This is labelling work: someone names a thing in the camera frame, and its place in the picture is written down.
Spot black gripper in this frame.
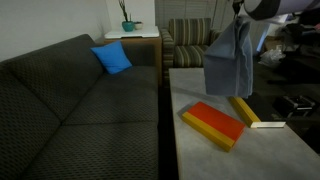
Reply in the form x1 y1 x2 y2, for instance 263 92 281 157
232 0 246 18

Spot blue waffle towel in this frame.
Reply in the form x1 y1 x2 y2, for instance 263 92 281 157
202 16 254 100

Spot brown cardboard box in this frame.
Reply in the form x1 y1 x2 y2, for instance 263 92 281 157
263 35 284 53

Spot window blinds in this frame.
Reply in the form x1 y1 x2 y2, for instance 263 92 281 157
154 0 218 31

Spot white plastic bag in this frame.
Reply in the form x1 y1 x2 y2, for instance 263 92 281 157
258 44 287 69

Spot striped armchair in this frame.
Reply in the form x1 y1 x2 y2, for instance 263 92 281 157
159 17 240 88

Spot dark pile of bags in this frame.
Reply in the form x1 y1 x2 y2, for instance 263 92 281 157
266 13 320 86

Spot small white pot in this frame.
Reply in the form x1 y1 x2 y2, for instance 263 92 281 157
133 21 145 31

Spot wooden side table white top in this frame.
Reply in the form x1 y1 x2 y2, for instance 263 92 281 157
103 25 163 88

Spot teal pot with plant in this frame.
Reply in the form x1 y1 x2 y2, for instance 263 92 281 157
118 0 136 33

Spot black case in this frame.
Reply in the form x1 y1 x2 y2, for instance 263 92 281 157
272 95 317 119

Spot red and yellow book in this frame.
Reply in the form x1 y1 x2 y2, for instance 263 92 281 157
180 101 247 153

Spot blue throw pillow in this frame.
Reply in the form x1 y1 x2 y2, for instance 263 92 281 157
90 40 133 75

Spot dark grey patterned sofa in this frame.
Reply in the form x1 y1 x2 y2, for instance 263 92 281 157
0 33 160 180

